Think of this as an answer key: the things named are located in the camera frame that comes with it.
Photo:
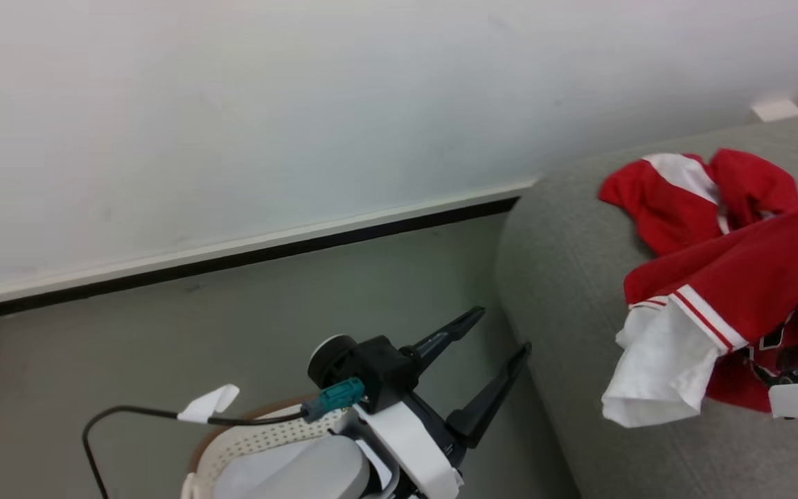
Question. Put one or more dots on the white wall socket box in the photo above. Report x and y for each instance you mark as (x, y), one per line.
(776, 109)

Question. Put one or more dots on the white and black baseboard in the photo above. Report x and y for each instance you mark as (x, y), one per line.
(233, 248)

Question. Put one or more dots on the red and white garment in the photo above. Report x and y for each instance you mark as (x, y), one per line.
(738, 270)

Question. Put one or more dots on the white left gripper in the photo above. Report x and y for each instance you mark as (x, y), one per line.
(409, 433)

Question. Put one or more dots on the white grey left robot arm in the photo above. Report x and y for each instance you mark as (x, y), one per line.
(302, 475)

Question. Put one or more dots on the grey fabric sofa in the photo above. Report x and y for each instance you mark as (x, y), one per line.
(565, 277)

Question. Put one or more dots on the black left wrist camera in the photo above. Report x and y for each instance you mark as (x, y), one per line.
(378, 367)

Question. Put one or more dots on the cream perforated laundry basket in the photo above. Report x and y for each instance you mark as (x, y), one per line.
(260, 440)

